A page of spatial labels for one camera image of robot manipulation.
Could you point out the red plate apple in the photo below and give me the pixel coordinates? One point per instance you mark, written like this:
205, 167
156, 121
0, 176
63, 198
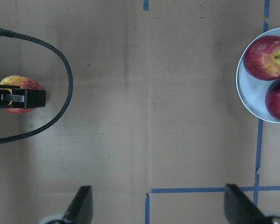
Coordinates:
272, 100
262, 58

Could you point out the red plate apple left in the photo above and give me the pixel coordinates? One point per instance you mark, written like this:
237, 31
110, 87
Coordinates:
272, 100

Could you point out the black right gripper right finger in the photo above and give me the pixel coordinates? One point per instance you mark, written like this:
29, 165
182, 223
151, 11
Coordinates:
239, 209

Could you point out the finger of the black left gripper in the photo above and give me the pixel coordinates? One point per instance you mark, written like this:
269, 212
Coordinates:
12, 96

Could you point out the red plate apple front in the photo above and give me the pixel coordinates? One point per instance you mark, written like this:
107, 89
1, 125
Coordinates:
262, 58

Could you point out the light blue plate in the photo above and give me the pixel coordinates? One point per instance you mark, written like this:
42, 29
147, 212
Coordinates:
252, 91

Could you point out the yellow-red apple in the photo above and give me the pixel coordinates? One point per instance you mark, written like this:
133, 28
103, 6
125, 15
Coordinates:
24, 83

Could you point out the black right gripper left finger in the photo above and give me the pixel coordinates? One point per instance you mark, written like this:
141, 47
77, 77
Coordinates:
80, 210

